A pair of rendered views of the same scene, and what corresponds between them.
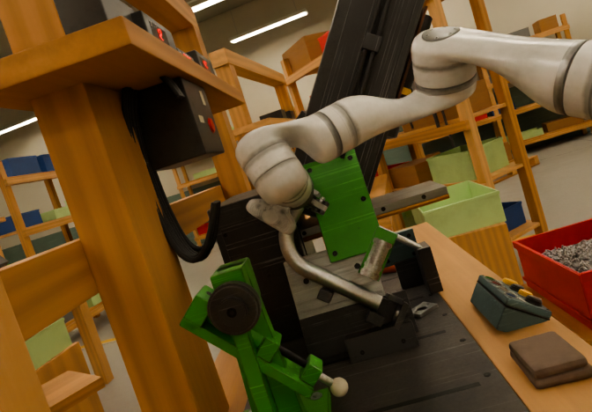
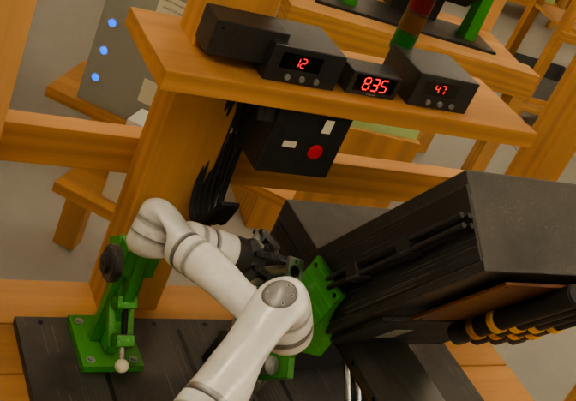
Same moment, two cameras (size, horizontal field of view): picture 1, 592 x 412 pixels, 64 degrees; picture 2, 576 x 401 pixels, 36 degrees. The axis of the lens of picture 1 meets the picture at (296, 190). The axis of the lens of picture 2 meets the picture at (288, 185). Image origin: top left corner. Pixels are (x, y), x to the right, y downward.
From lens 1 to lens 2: 1.39 m
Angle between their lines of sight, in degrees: 52
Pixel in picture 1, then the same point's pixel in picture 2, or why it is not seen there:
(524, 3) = not seen: outside the picture
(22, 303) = (53, 147)
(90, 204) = (150, 128)
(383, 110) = (208, 283)
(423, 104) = not seen: hidden behind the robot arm
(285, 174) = (131, 241)
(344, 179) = (316, 302)
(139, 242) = (147, 176)
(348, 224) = not seen: hidden behind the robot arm
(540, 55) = (206, 368)
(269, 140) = (147, 216)
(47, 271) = (88, 142)
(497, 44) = (235, 338)
